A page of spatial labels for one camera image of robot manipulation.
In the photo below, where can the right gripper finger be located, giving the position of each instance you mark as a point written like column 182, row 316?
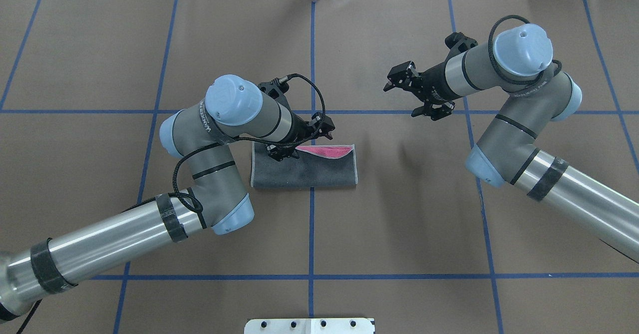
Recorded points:
column 403, row 76
column 435, row 113

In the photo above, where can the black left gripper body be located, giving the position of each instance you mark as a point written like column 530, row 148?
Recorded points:
column 300, row 129

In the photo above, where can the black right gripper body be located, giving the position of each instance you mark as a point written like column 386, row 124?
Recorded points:
column 433, row 83

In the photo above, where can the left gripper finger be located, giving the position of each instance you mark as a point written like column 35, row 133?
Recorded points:
column 279, row 153
column 321, row 126

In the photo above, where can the pink and grey towel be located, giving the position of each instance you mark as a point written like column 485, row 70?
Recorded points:
column 319, row 166

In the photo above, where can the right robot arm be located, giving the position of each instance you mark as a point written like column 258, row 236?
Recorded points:
column 520, row 62

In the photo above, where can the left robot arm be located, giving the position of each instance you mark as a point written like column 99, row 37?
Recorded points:
column 232, row 110

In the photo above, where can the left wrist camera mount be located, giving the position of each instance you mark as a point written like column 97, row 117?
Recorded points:
column 276, row 89

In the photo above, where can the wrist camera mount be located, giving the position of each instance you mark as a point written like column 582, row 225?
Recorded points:
column 458, row 43
column 276, row 89

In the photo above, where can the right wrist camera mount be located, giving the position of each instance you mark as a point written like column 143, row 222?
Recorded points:
column 458, row 43

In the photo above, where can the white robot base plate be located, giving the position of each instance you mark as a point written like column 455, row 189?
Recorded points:
column 311, row 326

